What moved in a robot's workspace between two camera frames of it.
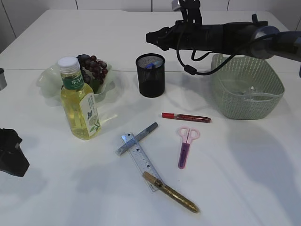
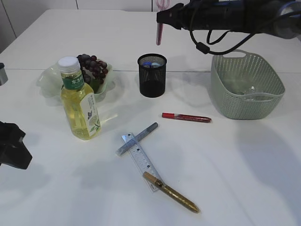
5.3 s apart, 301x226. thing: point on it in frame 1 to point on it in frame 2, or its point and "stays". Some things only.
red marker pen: x=188 y=117 stays
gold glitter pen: x=177 y=196 stays
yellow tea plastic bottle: x=81 y=105 stays
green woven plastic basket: x=247 y=87 stays
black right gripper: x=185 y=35 to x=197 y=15
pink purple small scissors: x=188 y=135 to x=161 y=5
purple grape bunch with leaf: x=94 y=71 stays
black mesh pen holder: x=151 y=72 stays
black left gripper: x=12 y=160 to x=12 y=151
